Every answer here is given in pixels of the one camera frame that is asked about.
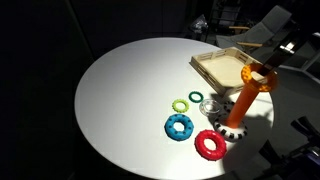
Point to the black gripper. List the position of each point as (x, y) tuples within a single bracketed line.
[(295, 40)]

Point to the grey lounge chair wooden arms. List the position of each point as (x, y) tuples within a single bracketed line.
[(263, 30)]

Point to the small white round side table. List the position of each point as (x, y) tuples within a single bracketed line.
[(310, 66)]

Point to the wooden tray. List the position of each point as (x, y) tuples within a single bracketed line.
[(220, 71)]

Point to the clear plastic bag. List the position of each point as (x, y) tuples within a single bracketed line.
[(199, 24)]

